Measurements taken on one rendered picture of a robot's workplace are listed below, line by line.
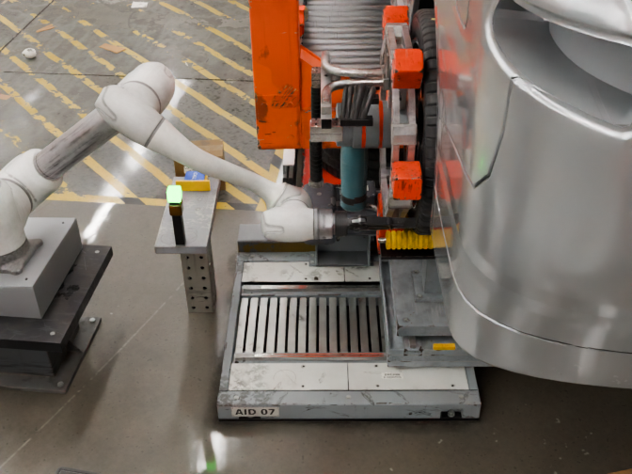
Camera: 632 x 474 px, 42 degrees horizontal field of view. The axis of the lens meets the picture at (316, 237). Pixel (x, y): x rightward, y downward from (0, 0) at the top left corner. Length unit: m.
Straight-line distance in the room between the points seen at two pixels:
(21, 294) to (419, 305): 1.27
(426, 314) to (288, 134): 0.81
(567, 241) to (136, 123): 1.28
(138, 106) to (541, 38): 1.20
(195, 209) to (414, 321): 0.83
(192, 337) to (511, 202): 1.74
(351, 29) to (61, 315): 2.64
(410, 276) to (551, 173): 1.51
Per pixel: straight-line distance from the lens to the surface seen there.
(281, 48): 2.81
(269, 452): 2.59
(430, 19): 2.31
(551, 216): 1.44
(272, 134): 2.95
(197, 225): 2.74
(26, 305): 2.70
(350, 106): 2.21
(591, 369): 1.72
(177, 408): 2.75
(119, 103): 2.31
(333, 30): 4.71
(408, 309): 2.72
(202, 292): 3.01
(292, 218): 2.33
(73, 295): 2.78
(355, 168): 2.61
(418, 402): 2.63
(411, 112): 2.19
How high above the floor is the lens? 2.00
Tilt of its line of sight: 36 degrees down
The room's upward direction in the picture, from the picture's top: 1 degrees counter-clockwise
